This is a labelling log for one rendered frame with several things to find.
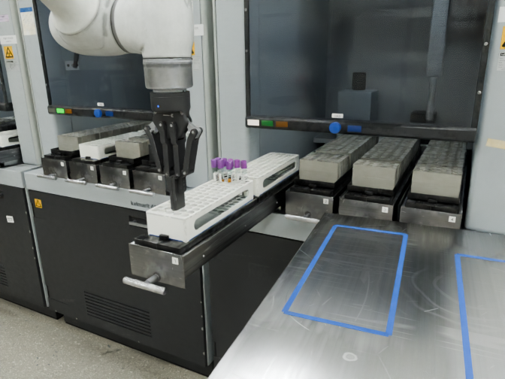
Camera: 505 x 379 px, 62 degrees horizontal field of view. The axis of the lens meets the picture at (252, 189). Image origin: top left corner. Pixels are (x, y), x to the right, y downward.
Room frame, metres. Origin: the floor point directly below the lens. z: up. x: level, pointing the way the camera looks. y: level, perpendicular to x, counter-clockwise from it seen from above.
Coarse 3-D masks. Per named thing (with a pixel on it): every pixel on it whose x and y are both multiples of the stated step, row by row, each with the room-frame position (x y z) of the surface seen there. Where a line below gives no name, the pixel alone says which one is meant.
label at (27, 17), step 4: (20, 8) 1.70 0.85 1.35; (24, 8) 1.69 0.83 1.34; (28, 8) 1.68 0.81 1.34; (20, 12) 1.70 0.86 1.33; (24, 12) 1.69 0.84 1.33; (28, 12) 1.68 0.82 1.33; (32, 12) 1.67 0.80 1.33; (24, 16) 1.69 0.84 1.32; (28, 16) 1.68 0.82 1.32; (32, 16) 1.67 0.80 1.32; (24, 20) 1.69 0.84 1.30; (28, 20) 1.68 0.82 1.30; (32, 20) 1.67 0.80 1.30; (24, 24) 1.70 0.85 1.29; (28, 24) 1.69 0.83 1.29; (32, 24) 1.67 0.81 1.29; (24, 28) 1.70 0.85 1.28; (28, 28) 1.69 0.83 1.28; (32, 28) 1.68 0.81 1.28; (24, 32) 1.70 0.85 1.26; (28, 32) 1.69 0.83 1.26; (32, 32) 1.68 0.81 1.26; (36, 200) 1.61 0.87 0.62; (40, 200) 1.60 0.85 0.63; (36, 204) 1.61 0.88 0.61; (40, 204) 1.60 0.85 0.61
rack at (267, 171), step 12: (264, 156) 1.28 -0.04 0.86; (276, 156) 1.28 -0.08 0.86; (288, 156) 1.27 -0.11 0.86; (240, 168) 1.15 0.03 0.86; (252, 168) 1.13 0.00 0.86; (264, 168) 1.14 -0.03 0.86; (276, 168) 1.14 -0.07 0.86; (288, 168) 1.27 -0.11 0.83; (264, 180) 1.21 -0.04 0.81; (276, 180) 1.14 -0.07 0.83
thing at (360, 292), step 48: (336, 240) 0.75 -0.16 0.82; (384, 240) 0.74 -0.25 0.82; (432, 240) 0.74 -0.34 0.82; (480, 240) 0.74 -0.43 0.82; (288, 288) 0.57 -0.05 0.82; (336, 288) 0.57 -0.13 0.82; (384, 288) 0.57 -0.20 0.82; (432, 288) 0.57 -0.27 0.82; (480, 288) 0.56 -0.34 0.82; (240, 336) 0.46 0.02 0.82; (288, 336) 0.46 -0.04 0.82; (336, 336) 0.45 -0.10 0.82; (384, 336) 0.45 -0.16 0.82; (432, 336) 0.45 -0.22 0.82; (480, 336) 0.45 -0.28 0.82
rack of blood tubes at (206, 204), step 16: (192, 192) 0.94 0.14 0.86; (208, 192) 0.93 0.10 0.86; (224, 192) 0.93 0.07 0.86; (240, 192) 0.96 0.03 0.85; (160, 208) 0.82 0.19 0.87; (192, 208) 0.82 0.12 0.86; (208, 208) 0.83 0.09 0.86; (224, 208) 0.92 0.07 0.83; (160, 224) 0.78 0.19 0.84; (176, 224) 0.77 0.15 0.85; (192, 224) 0.78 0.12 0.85; (208, 224) 0.83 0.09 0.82
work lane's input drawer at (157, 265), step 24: (240, 216) 0.92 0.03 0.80; (264, 216) 1.03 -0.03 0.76; (144, 240) 0.77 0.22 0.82; (168, 240) 0.77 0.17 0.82; (192, 240) 0.76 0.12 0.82; (216, 240) 0.82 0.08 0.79; (144, 264) 0.76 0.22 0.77; (168, 264) 0.73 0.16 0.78; (192, 264) 0.74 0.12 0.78; (144, 288) 0.70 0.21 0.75
